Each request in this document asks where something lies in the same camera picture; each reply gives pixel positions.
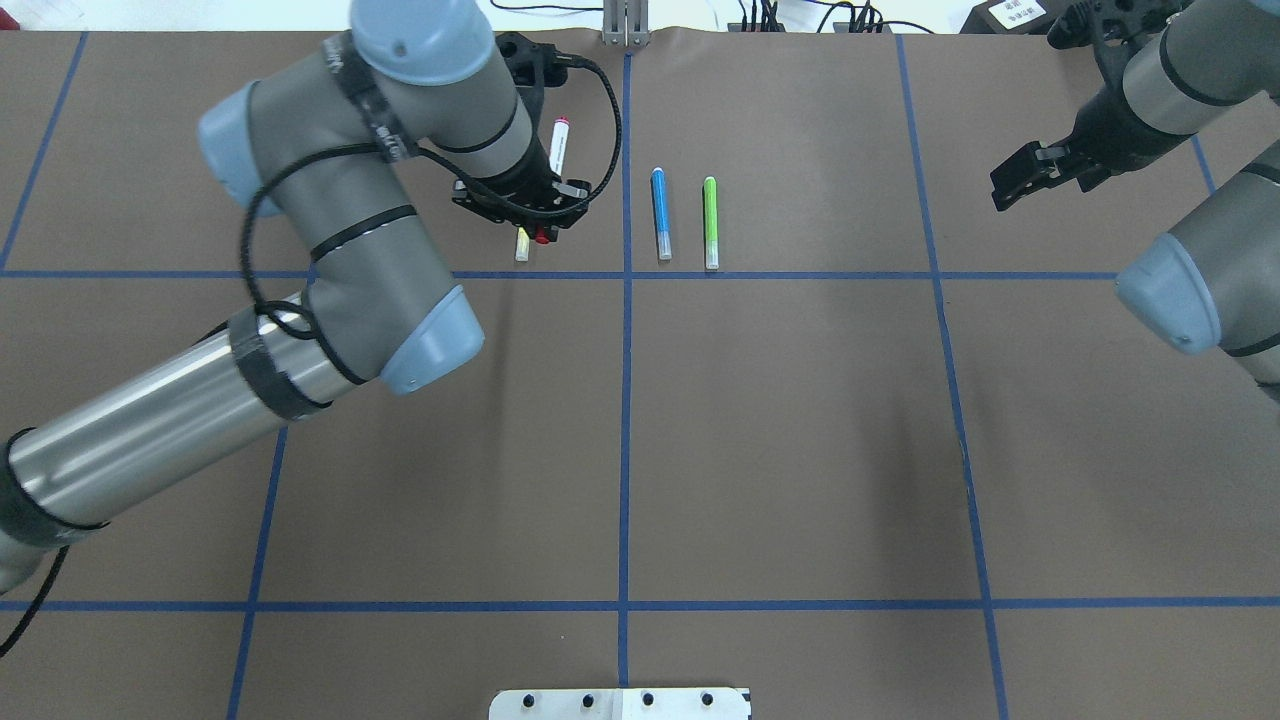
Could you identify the green highlighter pen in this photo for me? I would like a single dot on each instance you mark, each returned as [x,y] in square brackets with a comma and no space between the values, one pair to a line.
[711,224]

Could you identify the yellow highlighter pen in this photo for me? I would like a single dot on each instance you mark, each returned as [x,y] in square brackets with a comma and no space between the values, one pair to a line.
[522,246]

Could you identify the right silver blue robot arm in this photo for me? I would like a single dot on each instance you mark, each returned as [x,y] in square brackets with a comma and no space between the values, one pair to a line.
[1169,70]

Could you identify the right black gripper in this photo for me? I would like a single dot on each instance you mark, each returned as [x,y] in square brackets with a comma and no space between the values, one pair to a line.
[1103,123]

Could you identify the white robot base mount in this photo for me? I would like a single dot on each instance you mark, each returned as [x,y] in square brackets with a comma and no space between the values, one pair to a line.
[623,703]

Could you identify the blue highlighter pen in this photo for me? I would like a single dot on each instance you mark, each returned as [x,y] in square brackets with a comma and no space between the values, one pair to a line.
[660,206]

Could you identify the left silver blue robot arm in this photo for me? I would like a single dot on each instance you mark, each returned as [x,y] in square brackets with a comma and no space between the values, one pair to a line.
[346,284]

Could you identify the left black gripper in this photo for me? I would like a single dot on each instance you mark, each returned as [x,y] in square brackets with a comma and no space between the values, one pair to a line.
[527,190]

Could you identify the red white marker pen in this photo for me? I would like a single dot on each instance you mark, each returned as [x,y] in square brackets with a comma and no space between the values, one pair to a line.
[557,150]

